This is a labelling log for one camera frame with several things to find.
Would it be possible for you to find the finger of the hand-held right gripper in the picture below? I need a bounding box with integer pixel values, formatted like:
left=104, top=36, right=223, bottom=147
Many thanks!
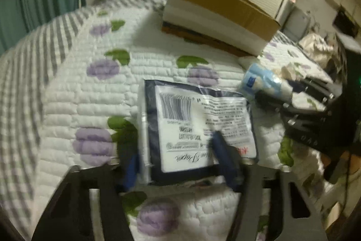
left=288, top=77, right=337, bottom=102
left=255, top=93, right=330, bottom=121

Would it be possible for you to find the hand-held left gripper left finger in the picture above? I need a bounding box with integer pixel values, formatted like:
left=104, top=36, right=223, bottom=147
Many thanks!
left=32, top=154, right=141, bottom=241

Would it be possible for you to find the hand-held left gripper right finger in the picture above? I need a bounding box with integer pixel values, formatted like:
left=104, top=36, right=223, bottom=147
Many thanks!
left=211, top=131, right=329, bottom=241

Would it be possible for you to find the navy and white tissue pack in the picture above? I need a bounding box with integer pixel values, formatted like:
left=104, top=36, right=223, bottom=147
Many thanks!
left=137, top=79, right=260, bottom=186

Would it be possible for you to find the light blue tissue pack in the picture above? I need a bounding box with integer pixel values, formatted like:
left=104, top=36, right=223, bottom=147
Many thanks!
left=238, top=62, right=294, bottom=103

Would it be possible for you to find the beige crumpled cloth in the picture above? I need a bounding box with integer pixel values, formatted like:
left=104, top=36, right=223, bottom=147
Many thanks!
left=298, top=32, right=337, bottom=68

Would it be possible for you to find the small white cabinet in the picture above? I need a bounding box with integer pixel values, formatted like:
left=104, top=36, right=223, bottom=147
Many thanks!
left=282, top=7, right=311, bottom=42

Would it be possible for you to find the white floral quilt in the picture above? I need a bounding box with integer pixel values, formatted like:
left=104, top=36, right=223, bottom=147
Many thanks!
left=0, top=0, right=339, bottom=241

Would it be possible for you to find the large cardboard box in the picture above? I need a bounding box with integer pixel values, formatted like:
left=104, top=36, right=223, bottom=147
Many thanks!
left=161, top=0, right=282, bottom=57

